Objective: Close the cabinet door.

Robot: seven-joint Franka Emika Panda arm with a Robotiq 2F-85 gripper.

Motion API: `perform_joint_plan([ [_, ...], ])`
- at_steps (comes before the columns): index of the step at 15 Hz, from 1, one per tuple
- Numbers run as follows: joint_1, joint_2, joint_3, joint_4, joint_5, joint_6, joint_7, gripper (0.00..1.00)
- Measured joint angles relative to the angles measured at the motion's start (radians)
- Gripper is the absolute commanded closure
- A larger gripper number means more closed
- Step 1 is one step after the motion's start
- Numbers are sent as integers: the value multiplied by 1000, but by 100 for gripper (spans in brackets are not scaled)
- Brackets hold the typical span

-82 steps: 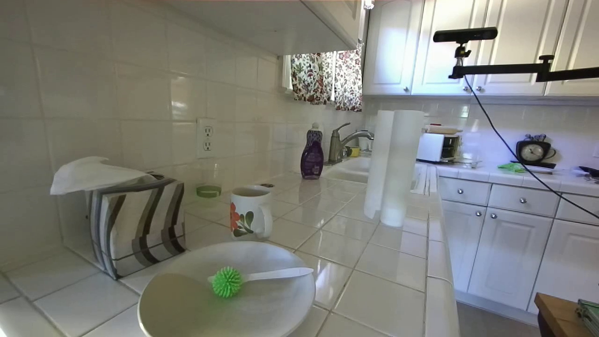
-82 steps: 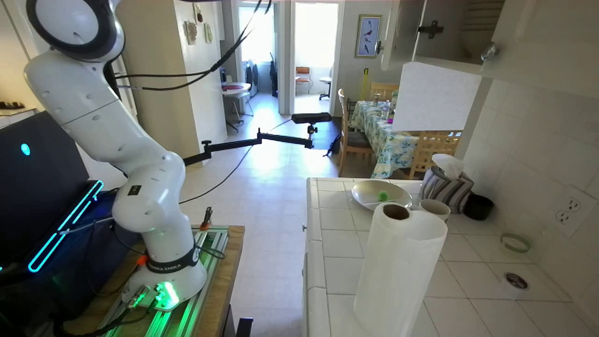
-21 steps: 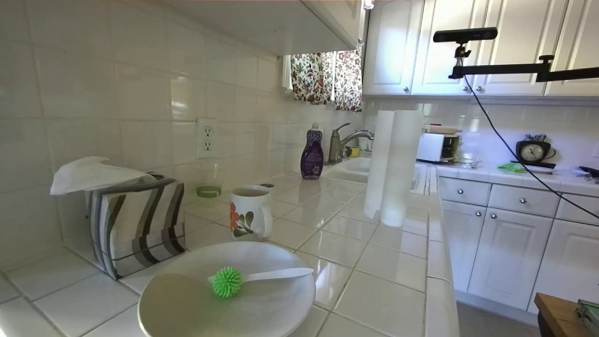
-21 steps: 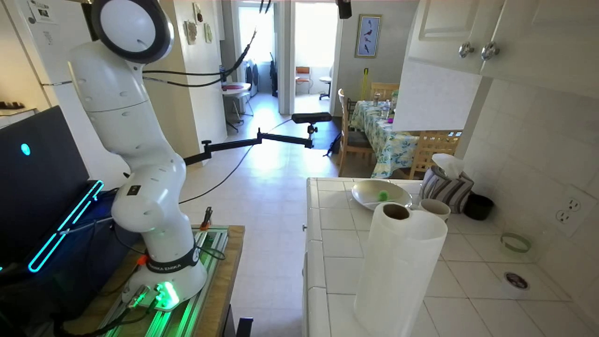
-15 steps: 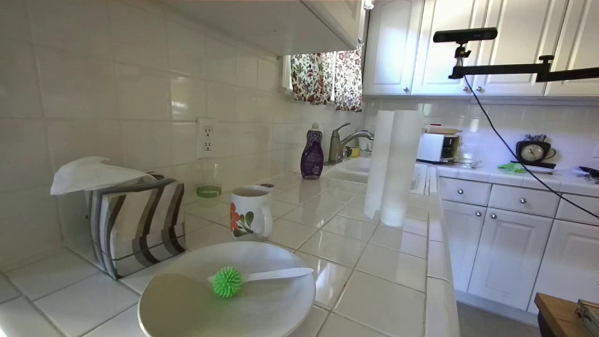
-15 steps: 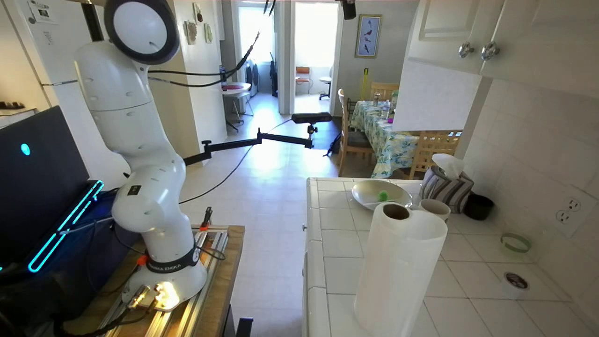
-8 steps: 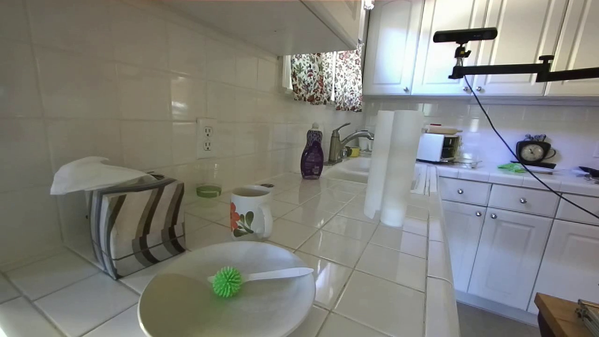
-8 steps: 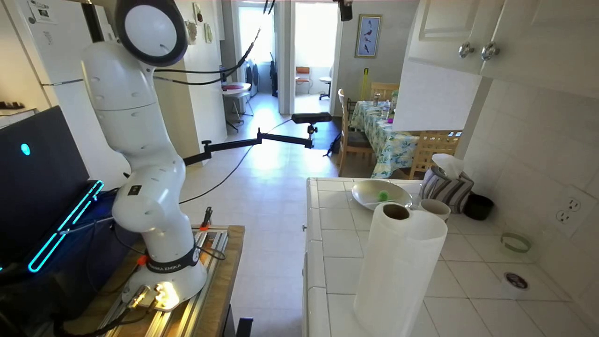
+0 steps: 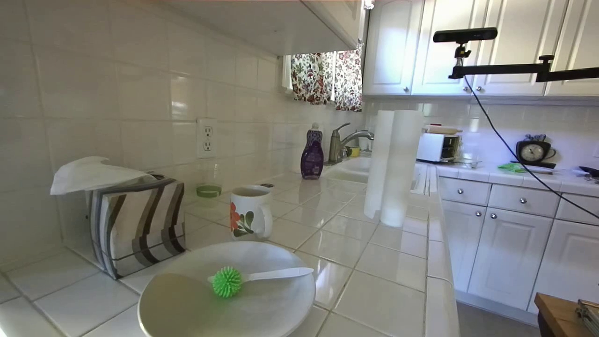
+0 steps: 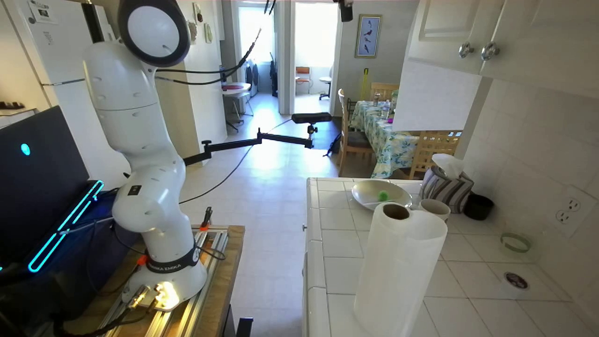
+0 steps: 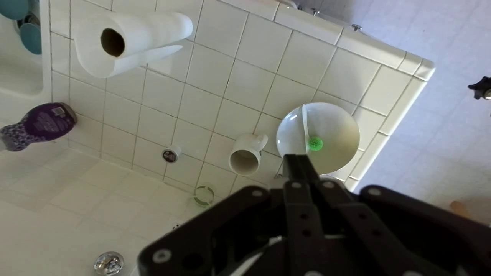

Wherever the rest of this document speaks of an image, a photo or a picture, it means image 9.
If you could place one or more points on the small green glass dish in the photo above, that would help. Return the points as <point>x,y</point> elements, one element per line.
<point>209,192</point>

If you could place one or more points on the white wall outlet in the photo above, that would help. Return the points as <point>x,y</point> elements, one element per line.
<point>207,140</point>

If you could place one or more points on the purple dish soap bottle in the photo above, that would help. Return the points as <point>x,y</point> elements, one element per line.
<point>312,160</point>

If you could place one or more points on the white sink basin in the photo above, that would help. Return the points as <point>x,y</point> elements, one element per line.
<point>357,168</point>

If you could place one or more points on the white toaster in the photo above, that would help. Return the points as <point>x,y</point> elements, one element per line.
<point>434,147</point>

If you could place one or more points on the white wall cabinet row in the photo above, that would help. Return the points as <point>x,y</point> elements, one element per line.
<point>437,57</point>

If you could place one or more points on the small yellow sponge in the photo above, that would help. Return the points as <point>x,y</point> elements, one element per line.
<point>353,153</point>

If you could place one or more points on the black stereo camera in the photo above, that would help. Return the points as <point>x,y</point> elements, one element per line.
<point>465,35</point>

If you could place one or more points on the black round clock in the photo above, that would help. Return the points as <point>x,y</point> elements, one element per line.
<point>535,153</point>

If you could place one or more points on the white ceramic plate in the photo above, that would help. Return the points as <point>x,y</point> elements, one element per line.
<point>263,310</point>

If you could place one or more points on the white floral mug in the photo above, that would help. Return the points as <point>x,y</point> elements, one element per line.
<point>248,213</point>

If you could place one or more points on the metal sink faucet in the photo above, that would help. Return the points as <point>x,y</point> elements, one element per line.
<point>338,143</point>

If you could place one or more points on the white base cabinets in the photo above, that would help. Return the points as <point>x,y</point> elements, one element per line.
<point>507,256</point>

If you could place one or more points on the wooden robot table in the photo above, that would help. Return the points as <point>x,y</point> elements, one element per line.
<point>559,319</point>

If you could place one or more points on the floral window curtain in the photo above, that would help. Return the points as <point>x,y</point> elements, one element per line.
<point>325,78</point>

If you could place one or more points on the green cloth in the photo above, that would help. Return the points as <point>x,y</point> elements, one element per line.
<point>512,168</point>

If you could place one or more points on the green spiky ball brush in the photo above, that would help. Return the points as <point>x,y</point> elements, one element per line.
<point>226,284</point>

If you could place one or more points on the white paper towel roll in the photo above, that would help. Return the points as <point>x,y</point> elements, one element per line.
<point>396,170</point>

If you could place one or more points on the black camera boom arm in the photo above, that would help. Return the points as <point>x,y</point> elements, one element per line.
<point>507,68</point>

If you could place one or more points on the striped napkin holder bag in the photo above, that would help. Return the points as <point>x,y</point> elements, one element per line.
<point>134,228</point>

